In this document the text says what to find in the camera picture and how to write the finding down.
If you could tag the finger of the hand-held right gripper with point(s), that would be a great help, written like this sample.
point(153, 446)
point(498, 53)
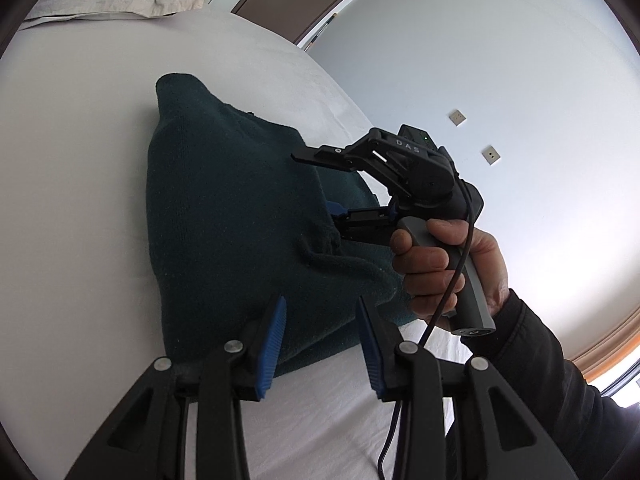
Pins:
point(325, 155)
point(362, 220)

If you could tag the person's right hand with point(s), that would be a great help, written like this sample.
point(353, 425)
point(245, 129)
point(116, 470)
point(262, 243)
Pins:
point(492, 265)

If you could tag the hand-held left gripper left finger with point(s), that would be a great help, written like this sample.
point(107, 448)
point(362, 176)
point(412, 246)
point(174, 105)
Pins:
point(272, 342)

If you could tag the white bed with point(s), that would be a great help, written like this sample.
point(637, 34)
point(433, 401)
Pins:
point(75, 160)

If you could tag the white wall socket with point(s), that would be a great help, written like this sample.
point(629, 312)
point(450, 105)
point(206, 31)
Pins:
point(458, 117)
point(491, 155)

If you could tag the dark green knit sweater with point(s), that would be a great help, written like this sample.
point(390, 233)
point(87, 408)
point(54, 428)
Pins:
point(225, 210)

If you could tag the window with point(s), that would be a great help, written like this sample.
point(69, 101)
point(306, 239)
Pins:
point(622, 385)

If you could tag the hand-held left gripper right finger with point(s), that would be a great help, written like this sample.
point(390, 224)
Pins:
point(367, 352)

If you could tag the person's right forearm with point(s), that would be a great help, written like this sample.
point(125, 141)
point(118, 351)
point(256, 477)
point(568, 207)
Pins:
point(550, 385)

